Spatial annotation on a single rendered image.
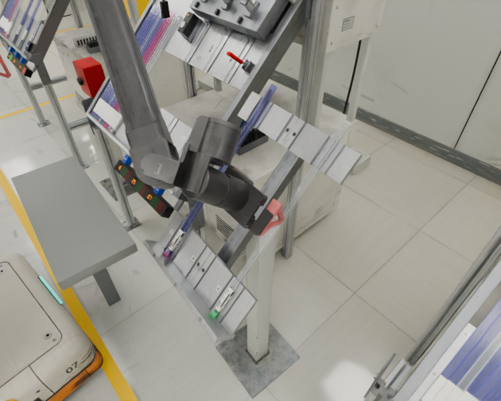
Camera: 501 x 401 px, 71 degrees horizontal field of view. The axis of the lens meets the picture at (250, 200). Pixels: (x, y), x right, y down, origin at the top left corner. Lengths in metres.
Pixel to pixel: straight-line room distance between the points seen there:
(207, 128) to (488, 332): 0.60
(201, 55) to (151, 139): 0.78
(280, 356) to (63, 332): 0.83
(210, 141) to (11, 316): 1.21
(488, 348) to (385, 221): 1.44
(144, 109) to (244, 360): 1.20
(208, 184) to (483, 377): 0.58
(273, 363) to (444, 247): 1.12
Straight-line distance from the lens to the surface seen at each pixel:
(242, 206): 0.59
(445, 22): 2.57
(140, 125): 0.56
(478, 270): 1.21
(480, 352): 0.78
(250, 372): 1.54
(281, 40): 1.13
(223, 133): 0.53
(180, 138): 1.19
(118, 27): 0.63
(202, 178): 0.52
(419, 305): 1.85
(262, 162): 1.39
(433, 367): 0.79
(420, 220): 2.23
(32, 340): 1.50
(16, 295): 1.64
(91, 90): 1.97
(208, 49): 1.29
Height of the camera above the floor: 1.45
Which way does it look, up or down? 43 degrees down
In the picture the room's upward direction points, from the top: straight up
